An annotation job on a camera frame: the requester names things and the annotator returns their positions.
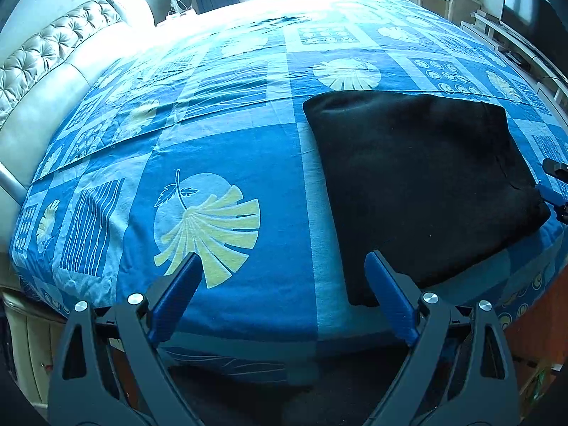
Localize cream bedside cabinet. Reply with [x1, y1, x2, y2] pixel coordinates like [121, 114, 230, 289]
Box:
[1, 289, 65, 410]

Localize white TV cabinet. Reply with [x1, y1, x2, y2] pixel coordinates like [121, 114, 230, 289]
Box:
[461, 10, 567, 126]

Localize black television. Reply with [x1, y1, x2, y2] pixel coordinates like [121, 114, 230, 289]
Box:
[501, 0, 567, 75]

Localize tufted cream headboard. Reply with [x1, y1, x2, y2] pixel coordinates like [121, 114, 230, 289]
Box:
[0, 0, 157, 249]

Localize black pants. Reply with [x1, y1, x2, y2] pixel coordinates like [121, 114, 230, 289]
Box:
[303, 91, 550, 307]

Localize blue patterned bed sheet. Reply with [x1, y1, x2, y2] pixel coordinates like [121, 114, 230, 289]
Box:
[9, 0, 567, 385]

